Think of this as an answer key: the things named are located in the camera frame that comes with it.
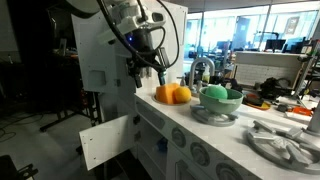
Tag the clear spray bottle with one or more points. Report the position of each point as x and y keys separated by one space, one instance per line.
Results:
x=206 y=76

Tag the grey toy burner grate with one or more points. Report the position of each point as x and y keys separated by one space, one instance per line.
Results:
x=213 y=119
x=283 y=150

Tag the white toy kitchen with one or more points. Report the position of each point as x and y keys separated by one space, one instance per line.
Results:
x=216 y=133

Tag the black floor stand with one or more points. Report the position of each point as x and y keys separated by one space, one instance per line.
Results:
x=10 y=168

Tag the yellow plate with red item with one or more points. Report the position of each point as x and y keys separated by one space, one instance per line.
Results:
x=256 y=101

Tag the blue object in cupboard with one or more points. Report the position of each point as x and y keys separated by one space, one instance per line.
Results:
x=162 y=145

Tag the green toy bowl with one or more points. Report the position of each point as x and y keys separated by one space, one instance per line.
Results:
x=220 y=106

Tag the yellow toy ball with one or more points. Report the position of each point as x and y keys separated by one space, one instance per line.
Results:
x=183 y=94

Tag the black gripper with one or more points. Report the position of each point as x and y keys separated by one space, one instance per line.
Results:
x=141 y=46

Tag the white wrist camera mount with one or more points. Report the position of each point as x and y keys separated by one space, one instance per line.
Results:
x=115 y=31

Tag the small distant black monitor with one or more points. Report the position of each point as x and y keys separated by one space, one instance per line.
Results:
x=275 y=45

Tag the white toy oven door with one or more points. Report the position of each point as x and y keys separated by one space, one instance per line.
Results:
x=173 y=166

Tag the orange tool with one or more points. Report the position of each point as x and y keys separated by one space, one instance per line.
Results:
x=302 y=111

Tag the green toy ball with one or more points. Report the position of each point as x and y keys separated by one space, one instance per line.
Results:
x=216 y=92

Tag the black work table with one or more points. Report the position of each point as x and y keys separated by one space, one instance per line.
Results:
x=60 y=116

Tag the yellow-orange toy cheese block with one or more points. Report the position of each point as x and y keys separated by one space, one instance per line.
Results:
x=165 y=94

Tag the grey round stove knob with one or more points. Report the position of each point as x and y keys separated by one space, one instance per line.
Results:
x=200 y=154
x=228 y=172
x=178 y=137

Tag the grey upright pole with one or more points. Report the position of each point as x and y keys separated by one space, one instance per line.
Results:
x=315 y=121

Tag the black device pile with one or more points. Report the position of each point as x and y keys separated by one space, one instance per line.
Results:
x=271 y=87

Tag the grey toy faucet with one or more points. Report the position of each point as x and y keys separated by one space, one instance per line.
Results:
x=193 y=71

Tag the white partition counter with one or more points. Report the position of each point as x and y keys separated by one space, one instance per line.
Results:
x=266 y=68

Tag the small white cupboard door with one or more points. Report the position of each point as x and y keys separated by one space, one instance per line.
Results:
x=106 y=140

